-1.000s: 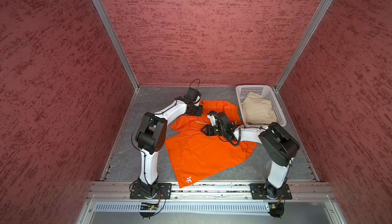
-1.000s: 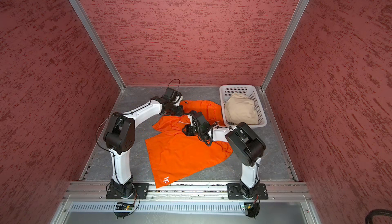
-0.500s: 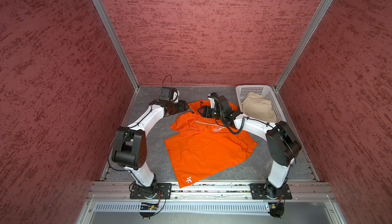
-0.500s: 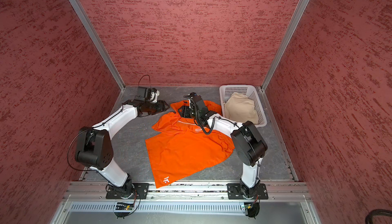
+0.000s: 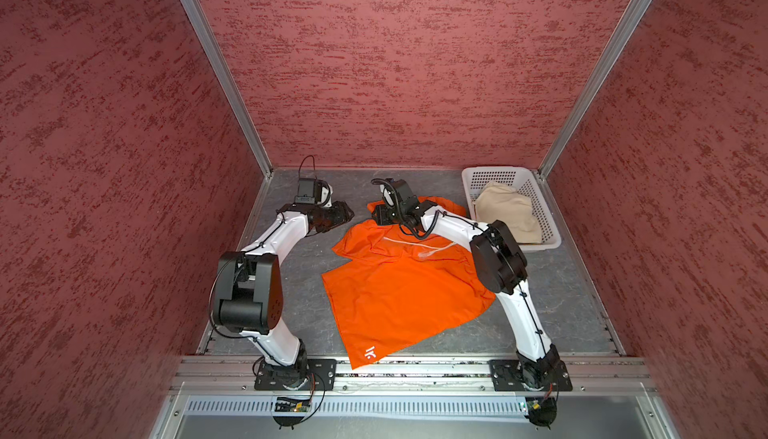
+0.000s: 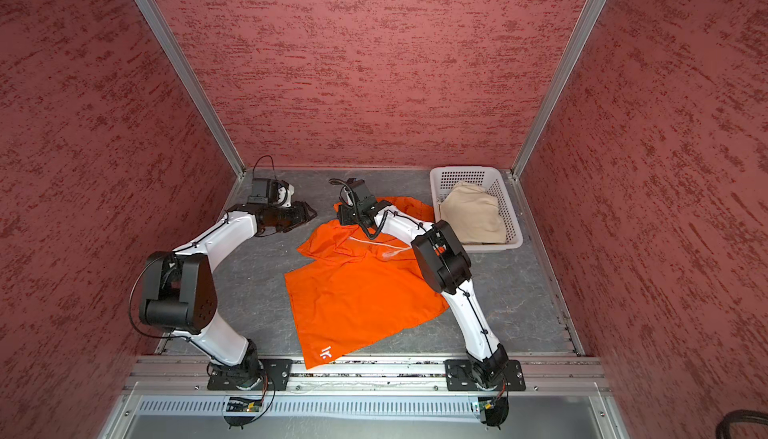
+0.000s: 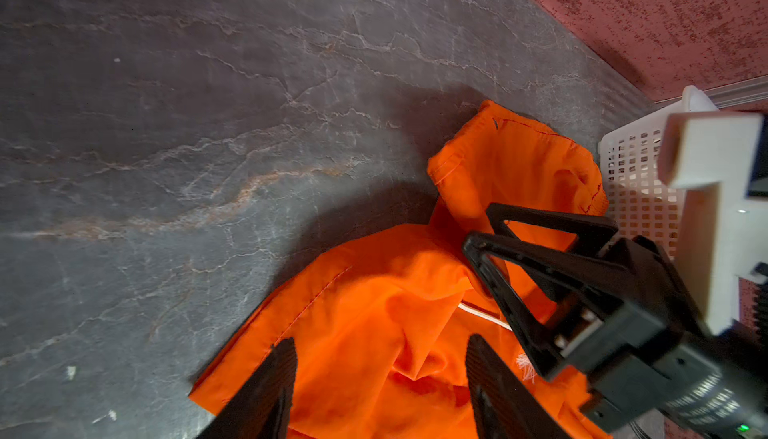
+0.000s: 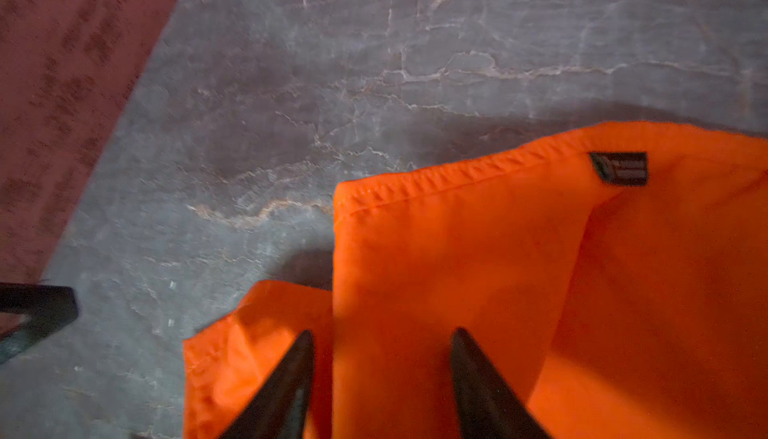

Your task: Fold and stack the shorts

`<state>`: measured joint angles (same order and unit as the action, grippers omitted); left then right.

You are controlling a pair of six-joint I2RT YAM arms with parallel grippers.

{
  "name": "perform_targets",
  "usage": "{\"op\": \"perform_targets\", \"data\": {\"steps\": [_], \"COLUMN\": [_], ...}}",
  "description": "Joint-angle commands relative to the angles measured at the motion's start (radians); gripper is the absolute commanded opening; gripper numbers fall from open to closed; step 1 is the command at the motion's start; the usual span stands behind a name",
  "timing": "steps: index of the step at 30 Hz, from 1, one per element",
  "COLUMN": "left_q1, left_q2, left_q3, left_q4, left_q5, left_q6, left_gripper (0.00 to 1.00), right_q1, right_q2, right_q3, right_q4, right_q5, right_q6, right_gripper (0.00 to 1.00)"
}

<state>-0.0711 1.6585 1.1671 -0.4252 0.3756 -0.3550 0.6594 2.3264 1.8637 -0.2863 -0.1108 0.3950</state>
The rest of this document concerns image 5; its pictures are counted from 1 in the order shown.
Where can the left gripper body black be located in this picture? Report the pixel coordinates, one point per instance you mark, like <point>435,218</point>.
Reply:
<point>331,216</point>

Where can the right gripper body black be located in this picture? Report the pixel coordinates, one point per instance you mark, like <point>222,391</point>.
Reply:
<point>392,214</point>

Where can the orange shorts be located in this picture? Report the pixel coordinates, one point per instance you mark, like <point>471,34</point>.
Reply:
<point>395,291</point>

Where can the white plastic laundry basket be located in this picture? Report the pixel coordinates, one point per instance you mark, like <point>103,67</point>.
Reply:
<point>523,181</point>

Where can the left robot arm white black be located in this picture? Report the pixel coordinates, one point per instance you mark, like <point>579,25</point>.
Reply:
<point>246,301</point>

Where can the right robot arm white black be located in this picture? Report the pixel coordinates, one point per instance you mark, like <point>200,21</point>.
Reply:
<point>501,267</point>

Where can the beige shorts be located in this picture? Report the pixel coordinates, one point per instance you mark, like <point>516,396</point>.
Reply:
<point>499,202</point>

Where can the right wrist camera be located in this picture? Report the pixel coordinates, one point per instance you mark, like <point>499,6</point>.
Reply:
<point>398,192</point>

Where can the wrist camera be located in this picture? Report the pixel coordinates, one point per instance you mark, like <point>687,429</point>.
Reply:
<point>398,192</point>
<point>313,192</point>

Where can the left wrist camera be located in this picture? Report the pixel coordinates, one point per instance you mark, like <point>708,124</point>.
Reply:
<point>313,192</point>

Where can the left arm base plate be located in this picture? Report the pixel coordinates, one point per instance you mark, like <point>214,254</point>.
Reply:
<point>318,373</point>

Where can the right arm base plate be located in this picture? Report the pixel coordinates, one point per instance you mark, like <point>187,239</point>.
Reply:
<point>507,376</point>

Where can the left controller board with wires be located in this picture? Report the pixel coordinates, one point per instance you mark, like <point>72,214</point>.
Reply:
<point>291,404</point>

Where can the controller board with wires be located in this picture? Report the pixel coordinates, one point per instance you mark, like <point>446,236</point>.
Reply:
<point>542,411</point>
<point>291,404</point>

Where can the white slotted cable duct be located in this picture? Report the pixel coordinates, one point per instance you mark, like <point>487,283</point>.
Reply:
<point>501,409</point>

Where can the aluminium mounting rail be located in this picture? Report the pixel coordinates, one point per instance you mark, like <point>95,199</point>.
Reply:
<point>420,375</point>

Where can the right controller board with wires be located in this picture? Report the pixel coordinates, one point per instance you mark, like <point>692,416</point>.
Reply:
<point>542,411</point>

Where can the left corner aluminium post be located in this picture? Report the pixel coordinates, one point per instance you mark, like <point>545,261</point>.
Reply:
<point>206,37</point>

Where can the corner aluminium post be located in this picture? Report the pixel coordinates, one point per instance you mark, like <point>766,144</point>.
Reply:
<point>206,37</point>
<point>620,37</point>

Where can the right corner aluminium post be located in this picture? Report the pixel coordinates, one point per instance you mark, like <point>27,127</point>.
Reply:
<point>620,37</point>

